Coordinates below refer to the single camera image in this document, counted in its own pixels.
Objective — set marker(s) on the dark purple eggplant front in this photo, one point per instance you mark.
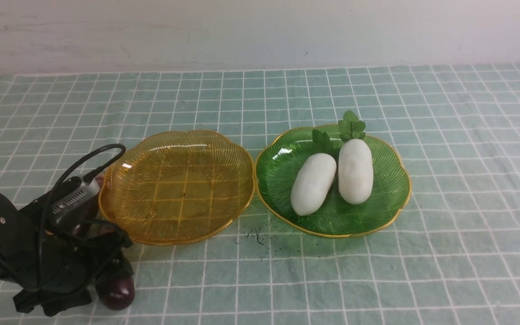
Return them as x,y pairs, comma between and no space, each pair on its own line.
115,284

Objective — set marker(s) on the white radish front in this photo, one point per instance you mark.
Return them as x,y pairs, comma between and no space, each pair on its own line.
315,177

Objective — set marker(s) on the green plastic plate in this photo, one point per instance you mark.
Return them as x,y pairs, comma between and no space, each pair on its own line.
276,169

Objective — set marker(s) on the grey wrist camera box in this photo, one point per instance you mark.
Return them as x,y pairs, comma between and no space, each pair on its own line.
72,194

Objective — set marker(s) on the white radish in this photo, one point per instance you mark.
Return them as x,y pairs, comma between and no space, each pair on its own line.
355,160
315,177

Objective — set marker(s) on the amber plastic plate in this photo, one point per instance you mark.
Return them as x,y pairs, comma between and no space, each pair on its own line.
178,187

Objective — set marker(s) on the dark purple eggplant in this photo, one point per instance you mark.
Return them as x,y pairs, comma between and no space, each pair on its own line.
115,284
87,211

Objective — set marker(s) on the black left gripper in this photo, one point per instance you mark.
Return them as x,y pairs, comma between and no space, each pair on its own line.
53,267

